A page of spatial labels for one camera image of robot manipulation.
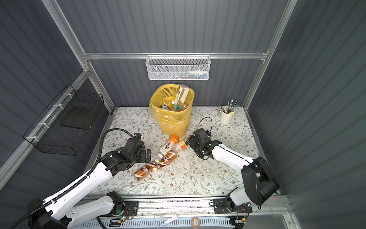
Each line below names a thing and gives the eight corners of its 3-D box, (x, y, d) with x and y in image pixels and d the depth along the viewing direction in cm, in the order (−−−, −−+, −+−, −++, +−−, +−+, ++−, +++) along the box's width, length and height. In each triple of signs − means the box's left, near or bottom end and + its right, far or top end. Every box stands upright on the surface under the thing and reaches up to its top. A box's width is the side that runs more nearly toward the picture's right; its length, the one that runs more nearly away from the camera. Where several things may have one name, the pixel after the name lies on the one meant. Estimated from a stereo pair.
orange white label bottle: (157, 158, 93) (156, 154, 89) (174, 137, 104) (174, 133, 100) (163, 161, 92) (162, 158, 88) (179, 140, 102) (179, 136, 98)
